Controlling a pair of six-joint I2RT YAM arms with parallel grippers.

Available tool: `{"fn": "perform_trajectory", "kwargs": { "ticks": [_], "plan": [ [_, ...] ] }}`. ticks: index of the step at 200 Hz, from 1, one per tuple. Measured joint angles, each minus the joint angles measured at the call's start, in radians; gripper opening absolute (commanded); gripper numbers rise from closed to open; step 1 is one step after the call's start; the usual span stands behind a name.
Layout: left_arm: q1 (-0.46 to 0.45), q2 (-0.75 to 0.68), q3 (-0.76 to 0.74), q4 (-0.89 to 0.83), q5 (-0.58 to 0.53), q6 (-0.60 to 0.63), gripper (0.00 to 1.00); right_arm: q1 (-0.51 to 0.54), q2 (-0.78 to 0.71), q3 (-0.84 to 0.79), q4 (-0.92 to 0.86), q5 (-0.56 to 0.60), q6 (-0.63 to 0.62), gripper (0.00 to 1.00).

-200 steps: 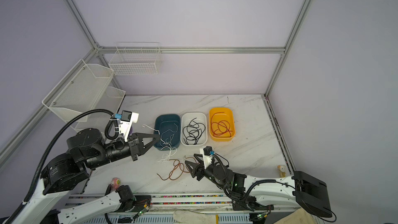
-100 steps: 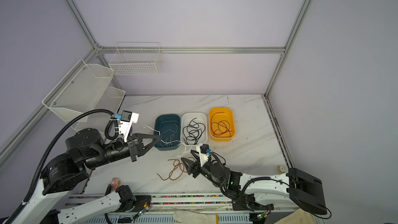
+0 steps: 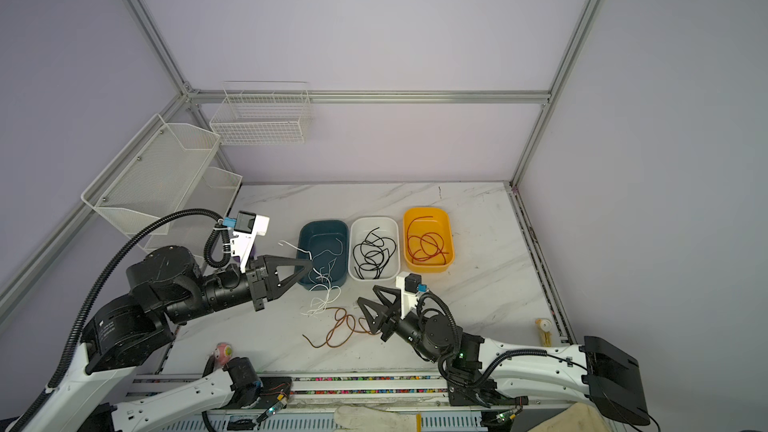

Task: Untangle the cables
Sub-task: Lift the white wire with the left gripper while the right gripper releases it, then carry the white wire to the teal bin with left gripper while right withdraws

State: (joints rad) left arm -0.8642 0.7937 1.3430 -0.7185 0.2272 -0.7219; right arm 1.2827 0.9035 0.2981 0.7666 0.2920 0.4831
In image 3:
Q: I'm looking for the red cable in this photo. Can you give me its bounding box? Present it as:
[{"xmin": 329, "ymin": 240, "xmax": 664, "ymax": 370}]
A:
[{"xmin": 405, "ymin": 215, "xmax": 451, "ymax": 265}]

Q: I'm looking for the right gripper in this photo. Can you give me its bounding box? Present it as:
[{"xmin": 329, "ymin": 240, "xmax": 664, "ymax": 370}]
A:
[{"xmin": 357, "ymin": 285, "xmax": 441, "ymax": 364}]

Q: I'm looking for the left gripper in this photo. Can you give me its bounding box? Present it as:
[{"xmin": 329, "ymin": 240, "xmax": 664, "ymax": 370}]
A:
[{"xmin": 168, "ymin": 254, "xmax": 315, "ymax": 325}]

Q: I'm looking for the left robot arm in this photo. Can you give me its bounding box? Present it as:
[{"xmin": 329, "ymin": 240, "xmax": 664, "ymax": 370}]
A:
[{"xmin": 1, "ymin": 208, "xmax": 312, "ymax": 431}]

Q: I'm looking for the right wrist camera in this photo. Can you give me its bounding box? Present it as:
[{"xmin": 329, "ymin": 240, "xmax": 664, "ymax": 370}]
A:
[{"xmin": 395, "ymin": 272, "xmax": 428, "ymax": 319}]

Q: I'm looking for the yellow plastic bin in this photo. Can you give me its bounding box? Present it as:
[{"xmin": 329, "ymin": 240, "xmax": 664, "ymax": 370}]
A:
[{"xmin": 402, "ymin": 207, "xmax": 455, "ymax": 274}]

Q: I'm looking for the white plastic bin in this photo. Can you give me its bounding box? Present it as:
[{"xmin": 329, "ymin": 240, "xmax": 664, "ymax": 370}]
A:
[{"xmin": 348, "ymin": 216, "xmax": 401, "ymax": 284}]

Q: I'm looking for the cable pile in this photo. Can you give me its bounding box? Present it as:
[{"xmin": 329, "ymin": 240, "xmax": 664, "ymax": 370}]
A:
[{"xmin": 302, "ymin": 305, "xmax": 376, "ymax": 350}]

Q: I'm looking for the beige cloth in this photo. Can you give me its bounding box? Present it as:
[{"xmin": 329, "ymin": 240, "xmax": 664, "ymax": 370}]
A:
[{"xmin": 534, "ymin": 403, "xmax": 611, "ymax": 432}]

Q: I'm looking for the small pink toy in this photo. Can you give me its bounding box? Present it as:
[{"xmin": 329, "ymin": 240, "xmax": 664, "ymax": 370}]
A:
[{"xmin": 212, "ymin": 342, "xmax": 233, "ymax": 367}]

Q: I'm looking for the black cable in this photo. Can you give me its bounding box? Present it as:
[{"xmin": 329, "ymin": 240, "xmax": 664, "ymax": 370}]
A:
[{"xmin": 351, "ymin": 227, "xmax": 398, "ymax": 280}]

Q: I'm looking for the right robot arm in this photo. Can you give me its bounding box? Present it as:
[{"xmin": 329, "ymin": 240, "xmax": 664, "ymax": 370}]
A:
[{"xmin": 357, "ymin": 286, "xmax": 659, "ymax": 430}]

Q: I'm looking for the teal plastic bin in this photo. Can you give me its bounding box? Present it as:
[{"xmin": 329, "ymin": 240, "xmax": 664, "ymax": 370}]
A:
[{"xmin": 296, "ymin": 219, "xmax": 349, "ymax": 290}]

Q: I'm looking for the white wire basket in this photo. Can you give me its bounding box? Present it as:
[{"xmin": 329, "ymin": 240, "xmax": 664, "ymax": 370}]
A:
[{"xmin": 209, "ymin": 81, "xmax": 313, "ymax": 146}]

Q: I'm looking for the white mesh two-tier shelf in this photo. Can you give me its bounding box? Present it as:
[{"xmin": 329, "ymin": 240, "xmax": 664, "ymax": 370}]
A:
[{"xmin": 81, "ymin": 115, "xmax": 242, "ymax": 237}]

